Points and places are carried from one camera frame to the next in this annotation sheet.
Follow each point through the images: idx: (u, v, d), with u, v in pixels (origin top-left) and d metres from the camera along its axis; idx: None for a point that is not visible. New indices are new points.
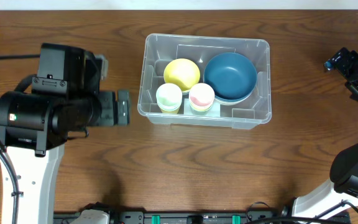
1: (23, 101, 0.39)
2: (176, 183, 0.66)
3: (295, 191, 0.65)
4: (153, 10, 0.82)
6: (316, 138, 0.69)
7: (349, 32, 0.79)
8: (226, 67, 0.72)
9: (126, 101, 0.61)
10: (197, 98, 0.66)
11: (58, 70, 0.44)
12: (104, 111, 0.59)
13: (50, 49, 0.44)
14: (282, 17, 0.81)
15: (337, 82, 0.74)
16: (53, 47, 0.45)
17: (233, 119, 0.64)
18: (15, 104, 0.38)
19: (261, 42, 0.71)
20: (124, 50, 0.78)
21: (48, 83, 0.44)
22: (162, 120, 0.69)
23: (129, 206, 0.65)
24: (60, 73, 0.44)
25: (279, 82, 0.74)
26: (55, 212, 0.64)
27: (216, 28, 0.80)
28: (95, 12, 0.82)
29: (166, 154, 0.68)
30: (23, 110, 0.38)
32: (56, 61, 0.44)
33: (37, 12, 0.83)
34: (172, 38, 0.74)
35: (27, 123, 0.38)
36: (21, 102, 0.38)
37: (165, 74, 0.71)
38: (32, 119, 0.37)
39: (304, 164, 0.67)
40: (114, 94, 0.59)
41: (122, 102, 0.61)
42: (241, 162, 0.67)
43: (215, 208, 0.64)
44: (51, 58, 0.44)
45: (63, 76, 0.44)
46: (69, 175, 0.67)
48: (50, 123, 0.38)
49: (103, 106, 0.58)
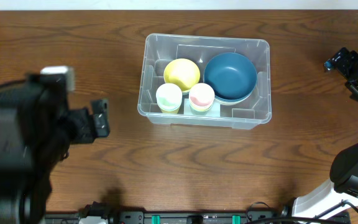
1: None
2: (176, 183, 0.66)
3: (295, 191, 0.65)
4: (153, 10, 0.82)
6: (316, 138, 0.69)
7: (349, 32, 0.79)
8: (226, 67, 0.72)
9: None
10: (197, 98, 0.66)
11: (14, 134, 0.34)
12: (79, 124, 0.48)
13: None
14: (282, 17, 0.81)
15: (337, 82, 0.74)
16: (2, 106, 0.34)
17: (233, 119, 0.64)
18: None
19: (261, 42, 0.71)
20: (124, 50, 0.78)
21: (5, 154, 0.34)
22: (162, 120, 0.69)
23: (128, 207, 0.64)
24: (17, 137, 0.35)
25: (279, 82, 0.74)
26: (53, 212, 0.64)
27: (216, 28, 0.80)
28: (95, 12, 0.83)
29: (166, 154, 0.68)
30: None
32: (9, 126, 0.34)
33: (37, 12, 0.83)
34: (172, 38, 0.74)
35: None
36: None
37: (165, 74, 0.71)
38: (0, 209, 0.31)
39: (304, 165, 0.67)
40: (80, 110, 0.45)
41: None
42: (241, 162, 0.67)
43: (214, 208, 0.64)
44: (0, 126, 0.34)
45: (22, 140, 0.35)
46: (69, 175, 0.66)
48: (23, 211, 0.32)
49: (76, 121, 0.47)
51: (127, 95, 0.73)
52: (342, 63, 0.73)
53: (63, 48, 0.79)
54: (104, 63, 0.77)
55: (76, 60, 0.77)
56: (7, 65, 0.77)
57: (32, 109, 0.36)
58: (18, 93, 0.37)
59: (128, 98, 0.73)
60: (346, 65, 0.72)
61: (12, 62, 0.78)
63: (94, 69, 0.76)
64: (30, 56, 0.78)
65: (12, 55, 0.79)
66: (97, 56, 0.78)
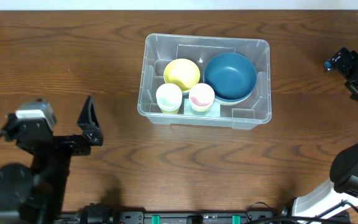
1: None
2: (176, 183, 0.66)
3: (295, 191, 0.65)
4: (153, 10, 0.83)
6: (316, 138, 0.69)
7: (349, 32, 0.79)
8: (226, 67, 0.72)
9: (87, 122, 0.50)
10: (197, 98, 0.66)
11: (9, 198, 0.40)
12: (87, 130, 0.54)
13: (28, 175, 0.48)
14: (282, 17, 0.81)
15: (337, 82, 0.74)
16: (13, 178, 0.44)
17: (233, 119, 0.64)
18: None
19: (261, 42, 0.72)
20: (124, 50, 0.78)
21: None
22: (163, 120, 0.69)
23: (129, 207, 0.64)
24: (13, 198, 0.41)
25: (279, 82, 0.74)
26: None
27: (216, 28, 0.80)
28: (95, 12, 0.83)
29: (166, 154, 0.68)
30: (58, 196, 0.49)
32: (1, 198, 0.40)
33: (36, 12, 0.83)
34: (172, 38, 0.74)
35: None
36: None
37: (165, 75, 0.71)
38: None
39: (304, 164, 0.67)
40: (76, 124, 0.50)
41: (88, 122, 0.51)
42: (241, 162, 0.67)
43: (215, 208, 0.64)
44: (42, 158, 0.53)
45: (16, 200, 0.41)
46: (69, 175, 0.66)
48: None
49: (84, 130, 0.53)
51: (127, 95, 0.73)
52: (342, 63, 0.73)
53: (63, 48, 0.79)
54: (104, 63, 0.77)
55: (76, 60, 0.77)
56: (7, 65, 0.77)
57: (30, 202, 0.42)
58: (7, 182, 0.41)
59: (128, 98, 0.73)
60: (347, 65, 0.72)
61: (12, 62, 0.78)
63: (94, 69, 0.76)
64: (30, 56, 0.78)
65: (12, 55, 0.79)
66: (97, 56, 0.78)
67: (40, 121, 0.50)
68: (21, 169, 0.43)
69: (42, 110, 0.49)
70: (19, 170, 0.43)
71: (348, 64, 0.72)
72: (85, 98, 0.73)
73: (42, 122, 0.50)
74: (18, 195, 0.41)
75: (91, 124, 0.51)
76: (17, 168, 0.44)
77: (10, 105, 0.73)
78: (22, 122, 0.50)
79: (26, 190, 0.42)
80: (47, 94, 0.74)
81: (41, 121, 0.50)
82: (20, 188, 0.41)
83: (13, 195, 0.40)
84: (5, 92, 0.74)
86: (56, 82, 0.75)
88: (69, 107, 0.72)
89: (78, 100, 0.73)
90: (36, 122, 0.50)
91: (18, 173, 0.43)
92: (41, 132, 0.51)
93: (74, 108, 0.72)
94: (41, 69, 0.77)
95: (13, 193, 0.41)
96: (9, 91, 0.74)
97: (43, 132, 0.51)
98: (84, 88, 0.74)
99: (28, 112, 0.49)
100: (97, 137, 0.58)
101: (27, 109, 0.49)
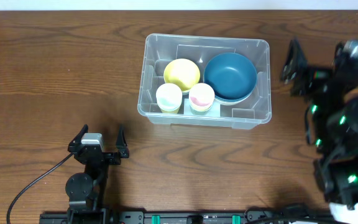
1: (81, 219, 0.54)
2: (177, 183, 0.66)
3: (296, 191, 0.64)
4: (153, 10, 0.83)
6: (316, 138, 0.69)
7: (348, 32, 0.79)
8: (226, 67, 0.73)
9: (122, 145, 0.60)
10: (197, 98, 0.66)
11: (78, 198, 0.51)
12: (122, 149, 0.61)
13: None
14: (283, 17, 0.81)
15: (295, 83, 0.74)
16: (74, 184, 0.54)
17: (233, 119, 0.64)
18: (81, 219, 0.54)
19: (261, 42, 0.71)
20: (124, 50, 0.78)
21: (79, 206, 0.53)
22: (163, 120, 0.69)
23: (129, 207, 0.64)
24: (79, 198, 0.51)
25: (279, 83, 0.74)
26: (54, 213, 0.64)
27: (217, 28, 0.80)
28: (96, 12, 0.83)
29: (167, 154, 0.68)
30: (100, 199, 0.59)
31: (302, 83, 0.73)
32: (74, 198, 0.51)
33: (36, 12, 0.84)
34: (172, 38, 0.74)
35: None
36: (84, 218, 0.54)
37: (165, 75, 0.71)
38: None
39: (304, 164, 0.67)
40: (117, 144, 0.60)
41: (123, 144, 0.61)
42: (241, 162, 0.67)
43: (214, 208, 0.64)
44: None
45: (80, 198, 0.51)
46: (69, 175, 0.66)
48: None
49: (122, 150, 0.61)
51: (127, 95, 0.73)
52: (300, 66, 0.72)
53: (63, 48, 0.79)
54: (104, 63, 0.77)
55: (76, 61, 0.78)
56: (7, 66, 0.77)
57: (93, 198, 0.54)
58: (76, 185, 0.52)
59: (128, 98, 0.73)
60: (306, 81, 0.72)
61: (12, 62, 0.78)
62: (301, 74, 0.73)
63: (94, 69, 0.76)
64: (30, 56, 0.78)
65: (12, 55, 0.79)
66: (97, 56, 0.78)
67: (97, 146, 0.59)
68: (87, 174, 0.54)
69: (99, 138, 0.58)
70: (84, 177, 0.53)
71: (306, 82, 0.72)
72: (85, 98, 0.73)
73: (99, 146, 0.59)
74: (86, 191, 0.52)
75: (123, 144, 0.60)
76: (82, 175, 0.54)
77: (10, 104, 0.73)
78: (84, 146, 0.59)
79: (91, 189, 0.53)
80: (47, 94, 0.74)
81: (98, 145, 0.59)
82: (87, 188, 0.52)
83: (82, 191, 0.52)
84: (5, 92, 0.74)
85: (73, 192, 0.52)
86: (56, 83, 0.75)
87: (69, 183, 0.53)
88: (69, 107, 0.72)
89: (78, 100, 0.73)
90: (94, 147, 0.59)
91: (83, 176, 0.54)
92: (99, 153, 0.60)
93: (74, 109, 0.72)
94: (41, 69, 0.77)
95: (82, 190, 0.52)
96: (10, 91, 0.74)
97: (99, 153, 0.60)
98: (84, 88, 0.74)
99: (91, 139, 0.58)
100: (126, 154, 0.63)
101: (88, 137, 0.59)
